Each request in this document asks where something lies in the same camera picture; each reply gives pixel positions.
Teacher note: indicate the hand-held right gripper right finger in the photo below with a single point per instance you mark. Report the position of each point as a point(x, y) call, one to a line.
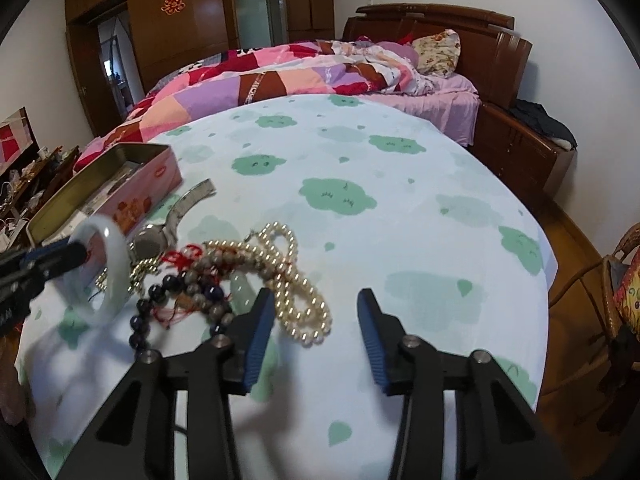
point(372, 340)

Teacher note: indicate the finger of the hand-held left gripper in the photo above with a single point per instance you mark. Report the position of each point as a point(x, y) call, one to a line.
point(65, 260)
point(47, 251)

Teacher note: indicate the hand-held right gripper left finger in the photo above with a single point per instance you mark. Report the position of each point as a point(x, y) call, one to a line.
point(260, 340)

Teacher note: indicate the pale green jade pendant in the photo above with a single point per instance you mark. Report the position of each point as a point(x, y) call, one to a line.
point(240, 292)

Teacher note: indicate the white jade bangle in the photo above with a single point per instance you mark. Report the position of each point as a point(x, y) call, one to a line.
point(120, 270)

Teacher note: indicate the pink tin box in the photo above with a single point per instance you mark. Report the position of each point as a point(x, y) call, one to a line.
point(145, 195)

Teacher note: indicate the silver wristwatch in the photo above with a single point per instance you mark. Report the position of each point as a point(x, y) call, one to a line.
point(192, 197)

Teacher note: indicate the dresser mirror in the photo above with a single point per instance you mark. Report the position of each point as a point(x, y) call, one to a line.
point(15, 145)

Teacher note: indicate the wooden nightstand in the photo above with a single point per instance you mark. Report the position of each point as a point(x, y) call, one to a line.
point(515, 145)

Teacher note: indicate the pink bed sheet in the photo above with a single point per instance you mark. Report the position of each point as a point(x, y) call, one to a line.
point(450, 105)

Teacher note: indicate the colourful patterned cushion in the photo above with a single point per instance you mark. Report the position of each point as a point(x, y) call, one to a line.
point(631, 290)

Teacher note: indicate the patchwork quilt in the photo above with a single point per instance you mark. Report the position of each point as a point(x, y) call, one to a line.
point(300, 77)

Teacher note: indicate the wicker chair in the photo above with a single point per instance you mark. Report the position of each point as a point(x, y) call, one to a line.
point(627, 242)

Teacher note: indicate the dark clothes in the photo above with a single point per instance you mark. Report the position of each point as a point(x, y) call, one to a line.
point(545, 122)

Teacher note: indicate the red paper decoration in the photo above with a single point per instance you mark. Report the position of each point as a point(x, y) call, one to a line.
point(173, 3)

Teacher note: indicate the brown wooden wardrobe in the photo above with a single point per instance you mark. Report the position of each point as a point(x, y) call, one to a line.
point(200, 10)

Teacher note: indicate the floral pillow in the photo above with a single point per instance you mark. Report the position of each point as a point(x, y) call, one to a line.
point(437, 52)

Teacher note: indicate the wooden bed headboard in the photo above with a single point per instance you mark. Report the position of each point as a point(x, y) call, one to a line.
point(490, 55)

